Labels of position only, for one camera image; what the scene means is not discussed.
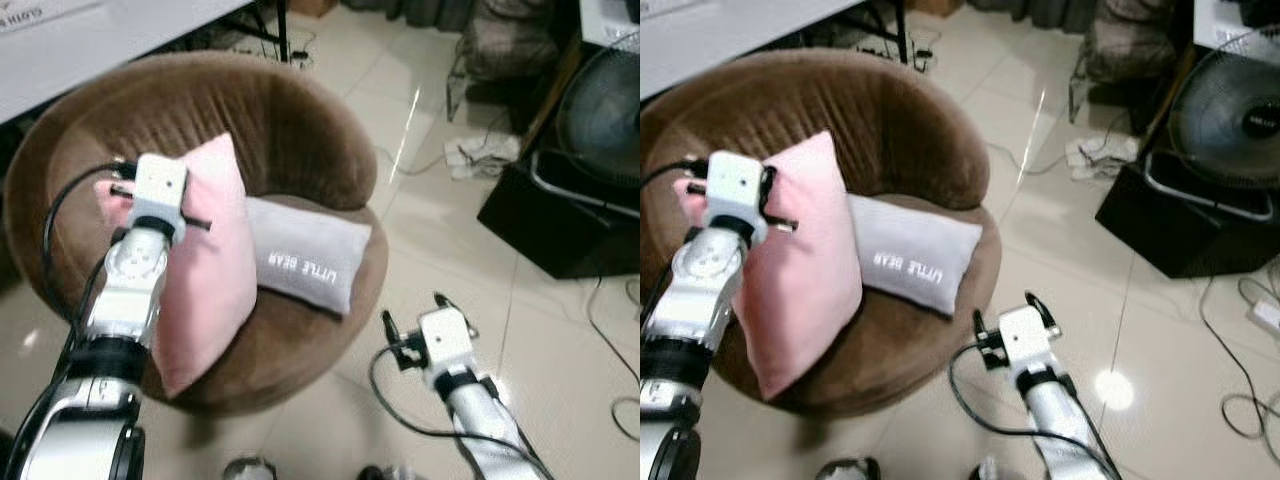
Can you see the white power strip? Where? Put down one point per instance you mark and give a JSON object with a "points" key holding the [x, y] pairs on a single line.
{"points": [[1268, 315]]}

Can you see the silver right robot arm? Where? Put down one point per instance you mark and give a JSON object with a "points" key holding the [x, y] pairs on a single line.
{"points": [[490, 425], [1065, 425]]}

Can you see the silver left robot leg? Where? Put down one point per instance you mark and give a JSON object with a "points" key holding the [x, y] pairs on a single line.
{"points": [[848, 468], [250, 468]]}

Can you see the black table leg frame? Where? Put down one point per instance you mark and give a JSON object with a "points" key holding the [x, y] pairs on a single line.
{"points": [[903, 30], [283, 30]]}

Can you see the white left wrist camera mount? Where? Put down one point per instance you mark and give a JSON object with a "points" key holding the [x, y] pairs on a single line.
{"points": [[160, 185], [735, 185]]}

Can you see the cardboard box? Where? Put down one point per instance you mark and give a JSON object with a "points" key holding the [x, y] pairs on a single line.
{"points": [[315, 8], [935, 6]]}

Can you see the white table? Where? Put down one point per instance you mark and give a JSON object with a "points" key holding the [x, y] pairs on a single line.
{"points": [[90, 50], [720, 35]]}

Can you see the silver robot leg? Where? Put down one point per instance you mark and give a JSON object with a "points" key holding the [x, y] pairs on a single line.
{"points": [[250, 468], [995, 470], [848, 468], [390, 473]]}

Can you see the white crumpled cloth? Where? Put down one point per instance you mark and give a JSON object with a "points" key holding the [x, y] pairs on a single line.
{"points": [[485, 155], [1100, 155]]}

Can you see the white countertop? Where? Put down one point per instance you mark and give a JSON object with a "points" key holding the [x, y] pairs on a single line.
{"points": [[1235, 30], [610, 25]]}

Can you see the silver right robot leg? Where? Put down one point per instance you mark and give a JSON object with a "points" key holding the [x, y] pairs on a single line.
{"points": [[390, 473], [995, 470]]}

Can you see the black floor fan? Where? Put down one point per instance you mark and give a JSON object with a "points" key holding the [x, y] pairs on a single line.
{"points": [[1230, 110], [605, 110]]}

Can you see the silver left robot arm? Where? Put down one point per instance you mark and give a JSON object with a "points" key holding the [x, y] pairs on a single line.
{"points": [[125, 290], [700, 290]]}

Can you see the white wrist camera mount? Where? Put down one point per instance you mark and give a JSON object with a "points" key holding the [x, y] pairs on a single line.
{"points": [[1023, 340], [447, 340], [160, 185], [735, 185]]}

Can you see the brown round velvet sofa chair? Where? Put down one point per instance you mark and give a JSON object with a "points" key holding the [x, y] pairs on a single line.
{"points": [[880, 105], [250, 110]]}

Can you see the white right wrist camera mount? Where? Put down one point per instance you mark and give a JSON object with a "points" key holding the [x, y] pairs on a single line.
{"points": [[447, 340], [1023, 340]]}

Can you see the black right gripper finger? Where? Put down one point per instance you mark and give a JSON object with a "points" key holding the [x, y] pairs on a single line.
{"points": [[443, 303], [393, 330], [1040, 311], [986, 332]]}

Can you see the grey Little Bear pillow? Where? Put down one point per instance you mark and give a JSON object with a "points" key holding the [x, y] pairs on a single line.
{"points": [[915, 250], [310, 250]]}

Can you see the brown plaid fabric bundle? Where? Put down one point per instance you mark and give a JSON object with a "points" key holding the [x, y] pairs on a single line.
{"points": [[1130, 40], [510, 40]]}

